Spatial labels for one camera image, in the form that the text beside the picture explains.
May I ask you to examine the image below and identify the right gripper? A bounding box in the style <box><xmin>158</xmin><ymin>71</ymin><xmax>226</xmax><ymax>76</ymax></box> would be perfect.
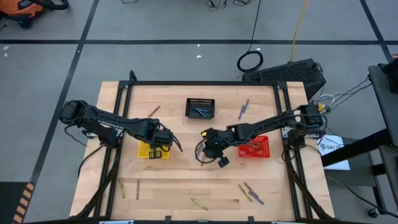
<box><xmin>201</xmin><ymin>128</ymin><xmax>233</xmax><ymax>168</ymax></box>

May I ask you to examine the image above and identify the yellow plastic basket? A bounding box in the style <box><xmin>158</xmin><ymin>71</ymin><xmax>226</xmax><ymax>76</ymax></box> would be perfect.
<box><xmin>137</xmin><ymin>141</ymin><xmax>171</xmax><ymax>160</ymax></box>

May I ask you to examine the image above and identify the black plastic basket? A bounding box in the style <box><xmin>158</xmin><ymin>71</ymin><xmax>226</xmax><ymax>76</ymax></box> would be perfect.
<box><xmin>185</xmin><ymin>97</ymin><xmax>216</xmax><ymax>120</ymax></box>

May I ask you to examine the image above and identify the red plastic basket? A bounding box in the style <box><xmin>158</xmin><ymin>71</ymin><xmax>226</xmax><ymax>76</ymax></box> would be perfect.
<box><xmin>238</xmin><ymin>135</ymin><xmax>271</xmax><ymax>159</ymax></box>

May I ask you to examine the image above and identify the black computer tower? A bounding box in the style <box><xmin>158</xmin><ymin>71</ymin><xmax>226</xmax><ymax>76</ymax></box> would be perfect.
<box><xmin>241</xmin><ymin>58</ymin><xmax>327</xmax><ymax>101</ymax></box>

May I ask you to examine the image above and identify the white paper sheet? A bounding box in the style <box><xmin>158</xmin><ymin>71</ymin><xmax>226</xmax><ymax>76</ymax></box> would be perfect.
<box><xmin>317</xmin><ymin>134</ymin><xmax>351</xmax><ymax>171</ymax></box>

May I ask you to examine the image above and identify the black metal beam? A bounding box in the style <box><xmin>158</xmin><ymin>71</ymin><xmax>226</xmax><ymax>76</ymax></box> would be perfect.
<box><xmin>321</xmin><ymin>128</ymin><xmax>393</xmax><ymax>168</ymax></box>

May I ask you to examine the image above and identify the grey side table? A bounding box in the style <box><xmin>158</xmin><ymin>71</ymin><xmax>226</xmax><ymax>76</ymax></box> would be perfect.
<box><xmin>368</xmin><ymin>63</ymin><xmax>398</xmax><ymax>218</ymax></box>

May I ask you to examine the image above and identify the orange shop vacuum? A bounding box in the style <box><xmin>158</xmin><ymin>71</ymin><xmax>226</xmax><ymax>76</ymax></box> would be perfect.
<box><xmin>0</xmin><ymin>0</ymin><xmax>70</xmax><ymax>29</ymax></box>

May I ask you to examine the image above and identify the black aluminium table frame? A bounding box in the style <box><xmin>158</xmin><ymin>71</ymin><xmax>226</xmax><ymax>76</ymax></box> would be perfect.
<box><xmin>73</xmin><ymin>70</ymin><xmax>335</xmax><ymax>224</ymax></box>

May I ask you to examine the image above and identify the black cable with coil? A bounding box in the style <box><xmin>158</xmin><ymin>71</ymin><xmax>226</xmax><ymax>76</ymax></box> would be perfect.
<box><xmin>236</xmin><ymin>0</ymin><xmax>264</xmax><ymax>73</ymax></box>

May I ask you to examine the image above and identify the yellow cable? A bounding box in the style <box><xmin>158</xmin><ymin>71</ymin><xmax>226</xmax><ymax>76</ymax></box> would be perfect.
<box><xmin>290</xmin><ymin>0</ymin><xmax>309</xmax><ymax>63</ymax></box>

